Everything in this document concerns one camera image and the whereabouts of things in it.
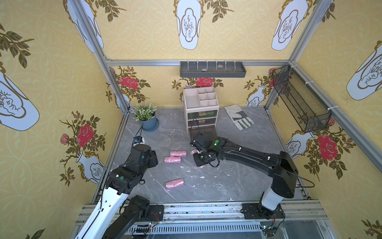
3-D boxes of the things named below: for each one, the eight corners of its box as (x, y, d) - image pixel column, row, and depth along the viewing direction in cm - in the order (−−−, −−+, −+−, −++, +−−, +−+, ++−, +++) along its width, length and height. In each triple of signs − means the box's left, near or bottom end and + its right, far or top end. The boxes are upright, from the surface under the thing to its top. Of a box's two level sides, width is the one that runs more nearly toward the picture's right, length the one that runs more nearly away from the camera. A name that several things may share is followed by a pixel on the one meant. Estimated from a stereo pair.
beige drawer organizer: (187, 135, 107) (186, 108, 86) (184, 116, 119) (183, 88, 98) (214, 133, 108) (219, 106, 87) (209, 113, 121) (213, 86, 99)
